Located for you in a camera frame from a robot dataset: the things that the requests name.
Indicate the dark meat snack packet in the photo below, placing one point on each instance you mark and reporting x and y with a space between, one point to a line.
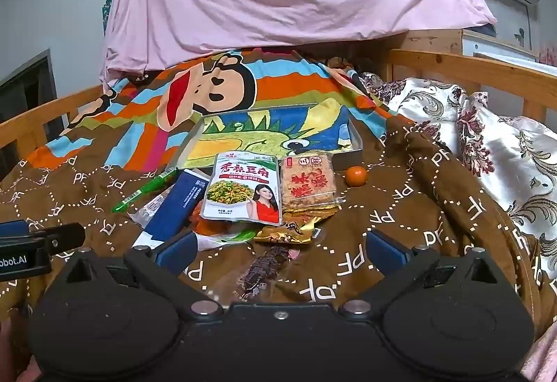
265 269

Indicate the orange red snack packet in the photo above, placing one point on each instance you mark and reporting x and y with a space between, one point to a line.
213 227

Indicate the green sausage stick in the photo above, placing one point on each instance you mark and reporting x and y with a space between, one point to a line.
148 189

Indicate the small orange candy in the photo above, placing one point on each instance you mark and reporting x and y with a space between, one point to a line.
357 176

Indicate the blue snack packet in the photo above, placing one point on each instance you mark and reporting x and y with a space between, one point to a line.
174 203

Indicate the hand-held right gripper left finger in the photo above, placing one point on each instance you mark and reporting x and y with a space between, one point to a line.
176 252

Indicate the wooden bed frame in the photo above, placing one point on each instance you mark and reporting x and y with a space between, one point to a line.
457 60

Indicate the gold snack packet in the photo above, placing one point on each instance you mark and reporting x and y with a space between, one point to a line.
283 234

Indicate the clear rice bar packet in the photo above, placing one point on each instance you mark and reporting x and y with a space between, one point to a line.
146 210

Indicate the printed cartoon monkey blanket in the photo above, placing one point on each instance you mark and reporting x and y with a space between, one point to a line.
391 199

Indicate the white cabinet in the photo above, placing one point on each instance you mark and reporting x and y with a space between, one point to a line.
500 18

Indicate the clear rice cracker packet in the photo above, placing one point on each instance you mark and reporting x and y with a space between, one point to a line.
304 181

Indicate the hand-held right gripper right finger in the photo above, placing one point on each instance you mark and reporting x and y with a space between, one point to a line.
387 252

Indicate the dark window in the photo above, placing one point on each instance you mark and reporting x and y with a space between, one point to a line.
26 90

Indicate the white green bean snack pouch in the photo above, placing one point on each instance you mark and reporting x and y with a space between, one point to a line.
235 190

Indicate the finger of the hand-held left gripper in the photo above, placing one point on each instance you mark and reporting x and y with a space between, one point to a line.
13 228
61 236

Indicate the silver tin tray with drawing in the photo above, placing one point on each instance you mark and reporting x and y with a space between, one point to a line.
270 134

